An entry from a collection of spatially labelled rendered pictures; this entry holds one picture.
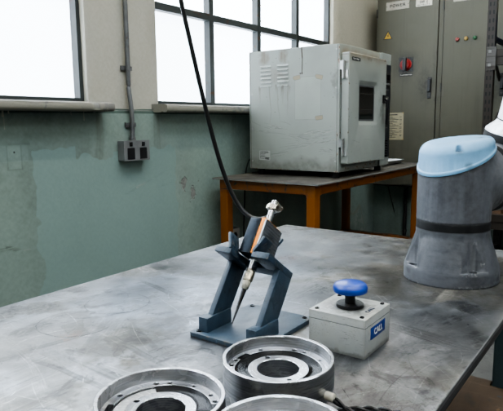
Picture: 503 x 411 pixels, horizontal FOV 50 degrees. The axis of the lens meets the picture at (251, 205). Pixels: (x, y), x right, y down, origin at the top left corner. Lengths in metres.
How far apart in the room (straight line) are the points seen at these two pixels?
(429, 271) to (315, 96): 1.94
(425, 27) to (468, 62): 0.42
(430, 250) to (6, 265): 1.65
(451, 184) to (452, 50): 3.45
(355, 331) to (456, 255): 0.32
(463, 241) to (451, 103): 3.41
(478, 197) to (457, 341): 0.28
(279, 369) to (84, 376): 0.20
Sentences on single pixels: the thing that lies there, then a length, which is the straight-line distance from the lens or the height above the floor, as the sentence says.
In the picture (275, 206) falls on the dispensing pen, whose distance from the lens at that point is 0.70.
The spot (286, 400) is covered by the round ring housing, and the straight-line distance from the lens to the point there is 0.46.
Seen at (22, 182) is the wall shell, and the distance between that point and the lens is 2.20.
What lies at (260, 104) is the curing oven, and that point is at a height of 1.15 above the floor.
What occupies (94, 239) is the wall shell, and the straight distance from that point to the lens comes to 2.41.
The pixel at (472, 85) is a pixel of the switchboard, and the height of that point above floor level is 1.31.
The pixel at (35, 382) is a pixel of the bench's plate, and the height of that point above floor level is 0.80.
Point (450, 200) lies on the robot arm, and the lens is 0.89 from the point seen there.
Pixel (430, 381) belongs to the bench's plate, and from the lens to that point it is 0.60.
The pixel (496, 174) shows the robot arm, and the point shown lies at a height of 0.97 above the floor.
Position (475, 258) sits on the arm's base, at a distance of 0.92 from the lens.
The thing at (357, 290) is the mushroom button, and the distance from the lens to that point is 0.63.
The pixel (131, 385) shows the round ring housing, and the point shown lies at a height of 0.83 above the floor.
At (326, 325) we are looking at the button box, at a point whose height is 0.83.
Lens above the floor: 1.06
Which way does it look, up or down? 9 degrees down
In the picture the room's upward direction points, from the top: 1 degrees counter-clockwise
